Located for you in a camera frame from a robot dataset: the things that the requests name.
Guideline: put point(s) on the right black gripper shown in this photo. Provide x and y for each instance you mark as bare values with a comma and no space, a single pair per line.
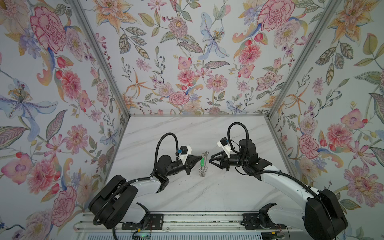
224,161

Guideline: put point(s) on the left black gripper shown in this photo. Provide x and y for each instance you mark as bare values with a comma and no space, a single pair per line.
186,165

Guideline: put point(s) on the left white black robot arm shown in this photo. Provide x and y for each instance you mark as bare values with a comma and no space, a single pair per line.
116,202

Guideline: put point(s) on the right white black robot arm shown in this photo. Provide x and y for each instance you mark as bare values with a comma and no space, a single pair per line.
320,213

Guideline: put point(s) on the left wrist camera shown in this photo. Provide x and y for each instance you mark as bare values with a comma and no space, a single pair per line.
183,153

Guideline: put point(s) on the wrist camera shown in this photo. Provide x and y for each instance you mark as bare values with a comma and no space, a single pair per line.
226,147
183,153

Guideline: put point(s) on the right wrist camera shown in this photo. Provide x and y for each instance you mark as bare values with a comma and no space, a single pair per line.
226,147

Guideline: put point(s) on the aluminium mounting rail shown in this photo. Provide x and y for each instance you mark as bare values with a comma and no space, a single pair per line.
171,222

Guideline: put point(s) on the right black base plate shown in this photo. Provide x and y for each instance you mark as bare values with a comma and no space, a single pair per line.
256,221

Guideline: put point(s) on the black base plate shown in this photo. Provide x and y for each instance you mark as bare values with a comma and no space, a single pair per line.
149,222
256,221

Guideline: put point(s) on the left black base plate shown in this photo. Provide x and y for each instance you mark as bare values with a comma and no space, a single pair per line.
149,222

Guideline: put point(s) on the right aluminium corner post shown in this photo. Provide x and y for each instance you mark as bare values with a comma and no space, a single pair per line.
308,48

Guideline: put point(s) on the aluminium corner post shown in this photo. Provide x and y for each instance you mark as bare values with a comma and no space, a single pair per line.
308,48
92,39

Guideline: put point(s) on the left aluminium corner post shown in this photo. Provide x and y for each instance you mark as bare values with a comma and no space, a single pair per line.
92,39

